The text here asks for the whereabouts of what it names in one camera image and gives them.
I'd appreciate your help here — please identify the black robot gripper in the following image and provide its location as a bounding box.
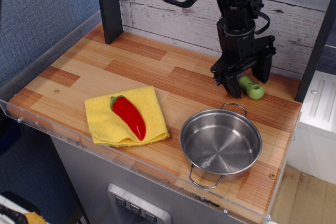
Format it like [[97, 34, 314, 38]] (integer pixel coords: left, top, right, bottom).
[[211, 20, 276, 99]]

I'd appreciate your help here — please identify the green handled grey spatula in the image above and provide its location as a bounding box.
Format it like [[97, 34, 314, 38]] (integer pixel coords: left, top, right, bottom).
[[238, 76, 265, 100]]

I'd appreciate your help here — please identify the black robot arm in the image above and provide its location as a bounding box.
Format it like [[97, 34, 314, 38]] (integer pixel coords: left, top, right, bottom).
[[211, 0, 276, 98]]

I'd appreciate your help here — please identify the stainless steel pot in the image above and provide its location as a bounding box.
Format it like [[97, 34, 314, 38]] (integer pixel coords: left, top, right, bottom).
[[180, 103, 262, 189]]

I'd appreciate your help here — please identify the white side appliance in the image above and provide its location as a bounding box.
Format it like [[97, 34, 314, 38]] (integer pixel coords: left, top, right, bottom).
[[287, 71, 335, 184]]

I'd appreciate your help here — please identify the red toy chili pepper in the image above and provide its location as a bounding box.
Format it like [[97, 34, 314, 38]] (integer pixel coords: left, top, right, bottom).
[[110, 95, 146, 141]]

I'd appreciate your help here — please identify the yellow folded cloth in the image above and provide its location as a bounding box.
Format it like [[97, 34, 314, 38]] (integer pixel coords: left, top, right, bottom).
[[85, 86, 170, 147]]

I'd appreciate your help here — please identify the grey cabinet with buttons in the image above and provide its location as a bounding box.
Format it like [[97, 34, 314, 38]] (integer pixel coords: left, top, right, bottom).
[[49, 136, 253, 224]]

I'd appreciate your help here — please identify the clear acrylic table guard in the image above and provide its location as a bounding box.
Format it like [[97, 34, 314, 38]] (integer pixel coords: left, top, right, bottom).
[[5, 15, 301, 223]]

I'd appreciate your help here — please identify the yellow object bottom left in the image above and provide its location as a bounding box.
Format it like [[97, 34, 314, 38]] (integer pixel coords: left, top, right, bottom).
[[24, 212, 47, 224]]

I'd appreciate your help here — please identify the dark grey right post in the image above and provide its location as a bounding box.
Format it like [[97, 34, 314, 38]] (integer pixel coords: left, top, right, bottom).
[[295, 0, 335, 103]]

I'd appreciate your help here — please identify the dark grey post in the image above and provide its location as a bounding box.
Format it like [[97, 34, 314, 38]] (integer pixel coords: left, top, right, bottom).
[[99, 0, 123, 44], [295, 0, 335, 103]]

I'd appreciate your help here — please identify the dark grey left post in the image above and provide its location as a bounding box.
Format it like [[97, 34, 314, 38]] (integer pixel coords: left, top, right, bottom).
[[99, 0, 123, 44]]

